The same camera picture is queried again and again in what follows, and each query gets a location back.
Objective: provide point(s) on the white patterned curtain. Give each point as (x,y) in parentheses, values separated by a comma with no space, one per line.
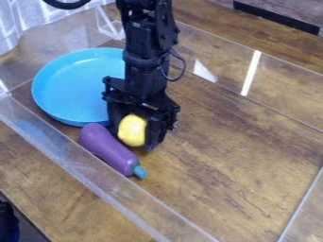
(22,14)

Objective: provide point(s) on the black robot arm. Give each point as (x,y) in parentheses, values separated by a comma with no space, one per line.
(149,28)

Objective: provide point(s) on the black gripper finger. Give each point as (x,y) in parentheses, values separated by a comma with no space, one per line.
(158,124)
(117,111)

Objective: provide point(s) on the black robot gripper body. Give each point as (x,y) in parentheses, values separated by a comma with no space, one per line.
(140,91)

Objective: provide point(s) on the yellow toy lemon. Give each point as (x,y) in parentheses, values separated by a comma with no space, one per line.
(132,130)

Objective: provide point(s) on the blue round tray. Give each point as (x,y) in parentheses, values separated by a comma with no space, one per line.
(68,86)

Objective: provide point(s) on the clear acrylic enclosure wall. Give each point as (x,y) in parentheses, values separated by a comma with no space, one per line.
(236,176)

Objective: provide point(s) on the purple toy eggplant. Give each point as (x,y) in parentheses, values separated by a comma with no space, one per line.
(98,142)

